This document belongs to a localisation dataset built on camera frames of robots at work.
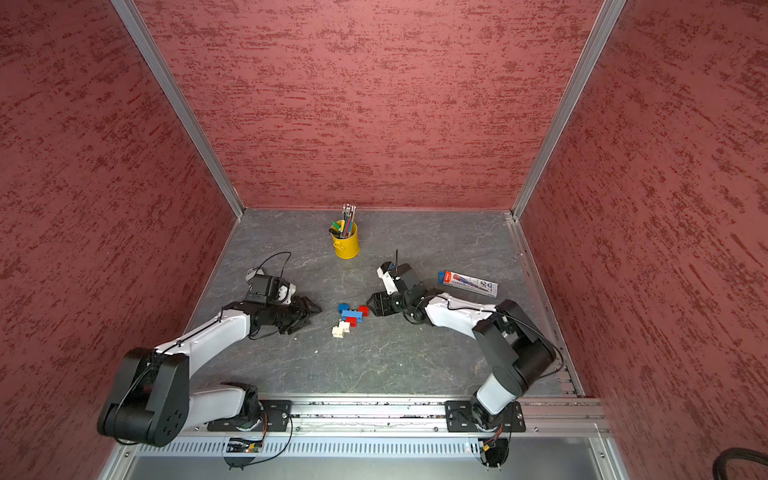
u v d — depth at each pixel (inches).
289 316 30.5
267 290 28.1
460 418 29.0
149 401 16.3
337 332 34.4
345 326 34.4
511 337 20.1
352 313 35.4
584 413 30.5
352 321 35.0
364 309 35.2
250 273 38.8
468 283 38.8
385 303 31.1
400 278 27.4
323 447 30.5
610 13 28.0
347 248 39.7
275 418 29.3
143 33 29.2
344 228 39.4
